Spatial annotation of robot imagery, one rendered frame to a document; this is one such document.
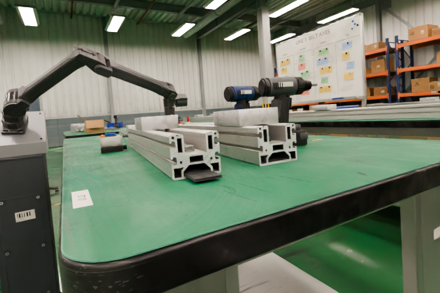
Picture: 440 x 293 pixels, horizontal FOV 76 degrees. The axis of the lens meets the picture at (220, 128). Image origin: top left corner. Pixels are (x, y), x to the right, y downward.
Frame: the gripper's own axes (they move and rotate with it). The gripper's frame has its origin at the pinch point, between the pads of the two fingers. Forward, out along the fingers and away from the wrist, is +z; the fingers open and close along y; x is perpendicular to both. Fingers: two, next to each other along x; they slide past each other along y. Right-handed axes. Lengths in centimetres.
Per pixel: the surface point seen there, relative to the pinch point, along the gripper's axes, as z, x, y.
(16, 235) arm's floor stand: 34, -10, -73
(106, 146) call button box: -0.8, -35.4, -33.4
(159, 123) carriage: -8, -67, -18
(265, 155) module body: 0, -98, -1
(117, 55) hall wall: -277, 1101, 43
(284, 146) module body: -1, -99, 4
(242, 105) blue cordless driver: -11, -55, 16
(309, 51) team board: -80, 171, 244
